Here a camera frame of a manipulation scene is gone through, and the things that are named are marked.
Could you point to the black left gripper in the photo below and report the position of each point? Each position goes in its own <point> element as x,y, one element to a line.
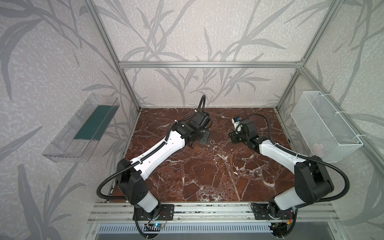
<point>202,135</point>

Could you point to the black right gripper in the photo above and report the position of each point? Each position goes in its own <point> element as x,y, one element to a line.
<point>235,137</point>

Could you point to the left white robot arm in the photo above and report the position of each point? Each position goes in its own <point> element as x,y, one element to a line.
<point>132,183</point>

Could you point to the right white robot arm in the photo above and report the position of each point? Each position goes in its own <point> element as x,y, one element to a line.
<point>312,180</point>

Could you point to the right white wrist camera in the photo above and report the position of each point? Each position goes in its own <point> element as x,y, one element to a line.
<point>236,121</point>

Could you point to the white wire mesh basket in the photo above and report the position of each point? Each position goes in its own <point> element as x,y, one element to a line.
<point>324,129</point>

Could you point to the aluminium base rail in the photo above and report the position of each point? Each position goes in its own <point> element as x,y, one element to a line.
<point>204,217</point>

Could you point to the clear plastic wall bin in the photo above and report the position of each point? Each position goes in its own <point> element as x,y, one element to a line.
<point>79,138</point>

